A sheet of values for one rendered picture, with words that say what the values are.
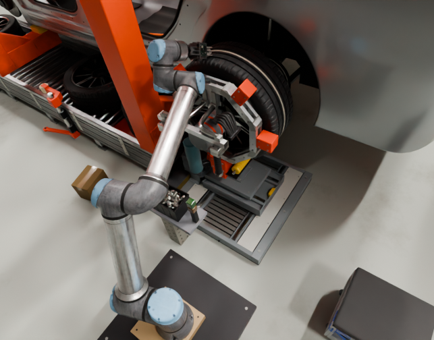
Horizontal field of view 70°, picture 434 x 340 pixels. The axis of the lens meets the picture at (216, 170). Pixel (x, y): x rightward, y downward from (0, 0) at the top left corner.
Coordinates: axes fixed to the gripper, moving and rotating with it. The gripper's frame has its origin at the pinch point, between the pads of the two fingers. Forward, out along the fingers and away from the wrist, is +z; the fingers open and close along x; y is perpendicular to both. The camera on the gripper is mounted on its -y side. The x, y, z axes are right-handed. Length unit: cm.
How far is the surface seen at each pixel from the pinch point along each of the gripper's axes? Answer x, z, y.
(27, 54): 8, -7, -228
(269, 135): -41, 9, 32
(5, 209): -114, -67, -171
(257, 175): -83, 53, -5
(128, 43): 4.5, -31.5, -23.0
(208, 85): -15.7, -10.1, 8.8
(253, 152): -52, 9, 22
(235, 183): -87, 39, -14
